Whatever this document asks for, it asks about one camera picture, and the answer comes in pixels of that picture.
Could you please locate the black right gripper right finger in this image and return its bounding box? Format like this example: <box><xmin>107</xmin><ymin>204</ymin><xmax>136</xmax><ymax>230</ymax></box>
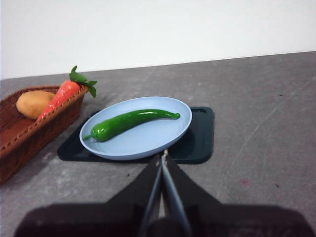
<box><xmin>162</xmin><ymin>151</ymin><xmax>315</xmax><ymax>237</ymax></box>

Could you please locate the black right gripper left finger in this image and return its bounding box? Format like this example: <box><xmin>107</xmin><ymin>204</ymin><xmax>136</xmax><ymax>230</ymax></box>
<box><xmin>13</xmin><ymin>155</ymin><xmax>163</xmax><ymax>237</ymax></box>

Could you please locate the blue round plate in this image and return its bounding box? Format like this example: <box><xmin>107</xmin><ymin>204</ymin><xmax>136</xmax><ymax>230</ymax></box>
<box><xmin>79</xmin><ymin>96</ymin><xmax>193</xmax><ymax>161</ymax></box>

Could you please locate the long green pepper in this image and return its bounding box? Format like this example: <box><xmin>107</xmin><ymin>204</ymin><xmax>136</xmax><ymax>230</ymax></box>
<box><xmin>82</xmin><ymin>109</ymin><xmax>181</xmax><ymax>143</ymax></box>

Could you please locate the black rectangular tray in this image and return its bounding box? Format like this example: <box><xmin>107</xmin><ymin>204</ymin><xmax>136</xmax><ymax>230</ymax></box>
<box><xmin>57</xmin><ymin>106</ymin><xmax>215</xmax><ymax>164</ymax></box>

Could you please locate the brown woven wicker basket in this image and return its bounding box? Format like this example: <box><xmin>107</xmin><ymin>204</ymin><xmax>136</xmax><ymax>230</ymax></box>
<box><xmin>0</xmin><ymin>85</ymin><xmax>89</xmax><ymax>185</ymax></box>

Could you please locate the orange carrot with green leaves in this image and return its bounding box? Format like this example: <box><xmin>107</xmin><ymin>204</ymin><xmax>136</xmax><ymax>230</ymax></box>
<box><xmin>36</xmin><ymin>65</ymin><xmax>98</xmax><ymax>122</ymax></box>

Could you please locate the yellow-brown potato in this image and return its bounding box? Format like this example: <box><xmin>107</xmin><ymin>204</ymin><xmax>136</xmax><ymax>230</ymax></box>
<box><xmin>16</xmin><ymin>90</ymin><xmax>56</xmax><ymax>120</ymax></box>

